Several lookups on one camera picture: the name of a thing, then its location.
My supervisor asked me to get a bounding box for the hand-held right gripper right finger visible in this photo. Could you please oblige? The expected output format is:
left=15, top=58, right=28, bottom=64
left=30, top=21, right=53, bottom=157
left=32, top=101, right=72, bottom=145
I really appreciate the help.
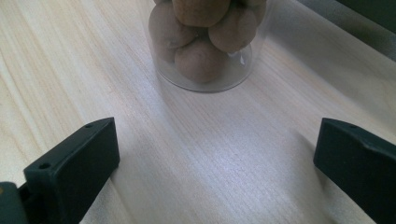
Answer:
left=313, top=118, right=396, bottom=224

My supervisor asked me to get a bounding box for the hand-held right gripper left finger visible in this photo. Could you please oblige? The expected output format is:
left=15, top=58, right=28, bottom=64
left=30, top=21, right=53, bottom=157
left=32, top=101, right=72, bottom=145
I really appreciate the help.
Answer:
left=18, top=117, right=120, bottom=224

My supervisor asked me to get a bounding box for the glass jar with brown balls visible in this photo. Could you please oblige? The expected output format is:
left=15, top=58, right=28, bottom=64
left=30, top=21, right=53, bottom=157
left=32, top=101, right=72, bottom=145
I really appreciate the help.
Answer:
left=141, top=0, right=272, bottom=93

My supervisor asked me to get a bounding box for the pile of brown round balls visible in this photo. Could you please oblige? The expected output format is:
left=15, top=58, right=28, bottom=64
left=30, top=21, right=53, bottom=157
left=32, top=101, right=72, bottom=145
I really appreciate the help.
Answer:
left=148, top=0, right=268, bottom=84

